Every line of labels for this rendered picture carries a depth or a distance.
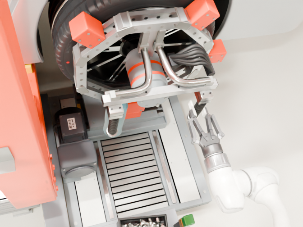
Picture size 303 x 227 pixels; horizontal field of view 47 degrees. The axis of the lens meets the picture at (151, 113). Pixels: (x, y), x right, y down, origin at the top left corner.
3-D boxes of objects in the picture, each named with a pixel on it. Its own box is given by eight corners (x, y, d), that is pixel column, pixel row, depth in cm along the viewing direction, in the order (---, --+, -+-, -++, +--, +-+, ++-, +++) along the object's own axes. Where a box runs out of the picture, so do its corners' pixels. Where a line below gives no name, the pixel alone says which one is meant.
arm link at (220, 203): (200, 177, 130) (228, 172, 136) (214, 219, 124) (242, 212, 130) (215, 167, 121) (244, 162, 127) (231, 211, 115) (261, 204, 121)
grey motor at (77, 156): (83, 115, 210) (82, 85, 179) (97, 182, 193) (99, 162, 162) (52, 120, 205) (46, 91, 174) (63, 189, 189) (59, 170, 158)
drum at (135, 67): (153, 62, 150) (159, 42, 138) (167, 106, 142) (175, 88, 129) (121, 66, 146) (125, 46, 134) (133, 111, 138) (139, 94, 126)
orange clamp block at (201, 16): (194, 15, 129) (213, -1, 124) (201, 32, 126) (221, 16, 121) (182, 9, 124) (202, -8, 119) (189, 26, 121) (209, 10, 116)
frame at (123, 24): (184, 80, 173) (223, 2, 125) (188, 92, 170) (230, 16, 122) (74, 97, 159) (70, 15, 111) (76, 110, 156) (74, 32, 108)
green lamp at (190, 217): (190, 215, 140) (192, 213, 136) (193, 225, 138) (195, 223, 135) (180, 217, 139) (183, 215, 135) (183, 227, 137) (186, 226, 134)
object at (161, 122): (149, 79, 229) (152, 71, 220) (164, 129, 215) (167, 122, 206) (72, 90, 215) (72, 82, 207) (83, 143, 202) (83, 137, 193)
